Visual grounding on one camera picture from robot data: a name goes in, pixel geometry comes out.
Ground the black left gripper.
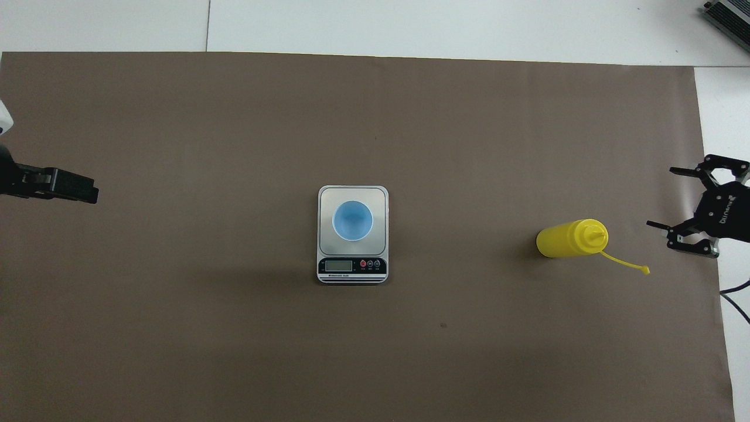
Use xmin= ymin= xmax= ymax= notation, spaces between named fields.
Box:
xmin=0 ymin=144 xmax=100 ymax=204

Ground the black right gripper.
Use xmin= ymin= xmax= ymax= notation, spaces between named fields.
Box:
xmin=647 ymin=155 xmax=750 ymax=258

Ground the yellow squeeze bottle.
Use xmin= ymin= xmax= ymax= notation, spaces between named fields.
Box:
xmin=536 ymin=219 xmax=651 ymax=276

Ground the light blue plastic cup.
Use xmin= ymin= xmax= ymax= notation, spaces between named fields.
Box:
xmin=332 ymin=200 xmax=374 ymax=241

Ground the silver digital kitchen scale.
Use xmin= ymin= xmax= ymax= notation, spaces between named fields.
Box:
xmin=317 ymin=185 xmax=389 ymax=285

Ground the brown paper mat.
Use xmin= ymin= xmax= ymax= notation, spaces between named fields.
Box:
xmin=0 ymin=52 xmax=736 ymax=422

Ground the grey ribbed metal device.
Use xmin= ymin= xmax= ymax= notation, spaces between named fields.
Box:
xmin=703 ymin=0 xmax=750 ymax=39

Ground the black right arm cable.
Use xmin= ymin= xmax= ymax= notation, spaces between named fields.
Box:
xmin=720 ymin=278 xmax=750 ymax=324

